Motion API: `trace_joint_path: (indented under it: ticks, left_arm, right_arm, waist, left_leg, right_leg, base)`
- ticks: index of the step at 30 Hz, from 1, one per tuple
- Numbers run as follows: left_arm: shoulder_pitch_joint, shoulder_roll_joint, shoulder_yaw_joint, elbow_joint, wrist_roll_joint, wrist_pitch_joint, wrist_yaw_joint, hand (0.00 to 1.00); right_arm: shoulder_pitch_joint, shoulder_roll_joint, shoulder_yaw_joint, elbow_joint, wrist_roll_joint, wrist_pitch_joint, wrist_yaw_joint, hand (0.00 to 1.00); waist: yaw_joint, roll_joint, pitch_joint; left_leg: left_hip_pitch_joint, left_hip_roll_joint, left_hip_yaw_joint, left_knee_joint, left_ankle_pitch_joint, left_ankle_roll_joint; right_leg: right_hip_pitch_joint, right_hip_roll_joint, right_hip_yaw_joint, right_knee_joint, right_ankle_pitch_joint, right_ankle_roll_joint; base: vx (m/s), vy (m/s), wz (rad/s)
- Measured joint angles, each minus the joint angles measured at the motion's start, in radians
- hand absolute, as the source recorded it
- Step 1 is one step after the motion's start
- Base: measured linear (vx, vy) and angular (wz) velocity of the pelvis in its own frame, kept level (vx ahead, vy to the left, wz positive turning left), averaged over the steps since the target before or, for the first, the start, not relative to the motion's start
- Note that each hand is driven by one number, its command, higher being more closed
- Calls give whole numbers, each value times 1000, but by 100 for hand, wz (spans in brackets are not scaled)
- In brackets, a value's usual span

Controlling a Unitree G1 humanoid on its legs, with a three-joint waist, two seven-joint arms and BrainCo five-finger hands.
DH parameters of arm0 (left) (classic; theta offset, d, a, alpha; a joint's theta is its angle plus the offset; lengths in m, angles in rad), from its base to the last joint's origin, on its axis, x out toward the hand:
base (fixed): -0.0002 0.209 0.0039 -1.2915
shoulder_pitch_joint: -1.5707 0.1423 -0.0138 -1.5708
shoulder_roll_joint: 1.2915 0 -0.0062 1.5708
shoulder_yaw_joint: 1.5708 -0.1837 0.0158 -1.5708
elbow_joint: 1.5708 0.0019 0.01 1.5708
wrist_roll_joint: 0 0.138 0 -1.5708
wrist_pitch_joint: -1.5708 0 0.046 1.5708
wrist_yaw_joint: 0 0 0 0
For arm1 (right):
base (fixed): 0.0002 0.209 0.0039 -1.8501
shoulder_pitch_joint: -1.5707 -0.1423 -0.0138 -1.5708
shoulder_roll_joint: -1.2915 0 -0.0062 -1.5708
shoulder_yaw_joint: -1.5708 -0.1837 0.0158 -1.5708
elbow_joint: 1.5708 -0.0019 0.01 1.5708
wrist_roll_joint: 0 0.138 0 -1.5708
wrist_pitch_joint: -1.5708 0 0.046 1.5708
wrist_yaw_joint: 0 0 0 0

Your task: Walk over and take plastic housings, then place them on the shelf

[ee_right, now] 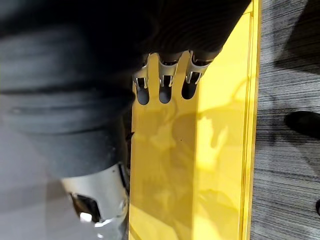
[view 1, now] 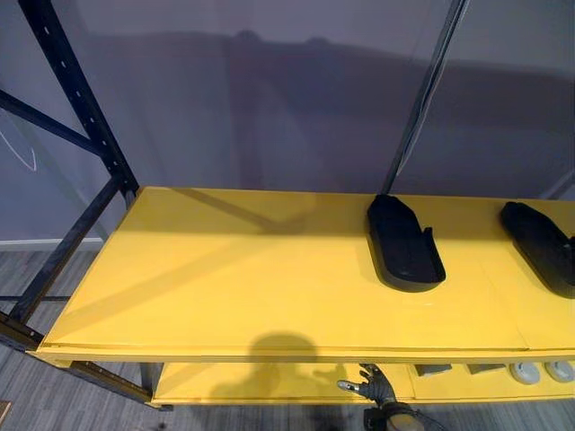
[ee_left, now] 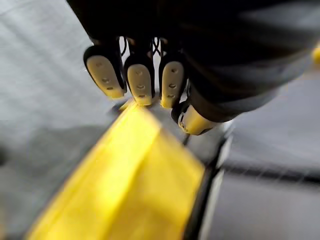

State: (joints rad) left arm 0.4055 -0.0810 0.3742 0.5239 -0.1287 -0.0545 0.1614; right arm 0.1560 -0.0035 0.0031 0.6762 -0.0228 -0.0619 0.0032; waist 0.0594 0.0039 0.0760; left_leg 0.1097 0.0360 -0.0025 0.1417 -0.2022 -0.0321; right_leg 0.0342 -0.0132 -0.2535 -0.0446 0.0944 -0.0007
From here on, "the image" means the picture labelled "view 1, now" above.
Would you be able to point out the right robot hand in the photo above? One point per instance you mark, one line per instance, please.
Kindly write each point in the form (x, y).
(378, 387)

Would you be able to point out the yellow shelf board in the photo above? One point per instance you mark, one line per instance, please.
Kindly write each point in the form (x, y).
(278, 381)
(251, 278)

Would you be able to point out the small grey box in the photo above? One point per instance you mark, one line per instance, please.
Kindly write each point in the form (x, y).
(432, 369)

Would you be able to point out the black plastic housing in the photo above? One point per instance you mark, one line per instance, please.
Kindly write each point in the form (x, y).
(402, 244)
(536, 244)

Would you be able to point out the black metal rack frame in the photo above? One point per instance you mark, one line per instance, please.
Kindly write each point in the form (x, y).
(72, 67)

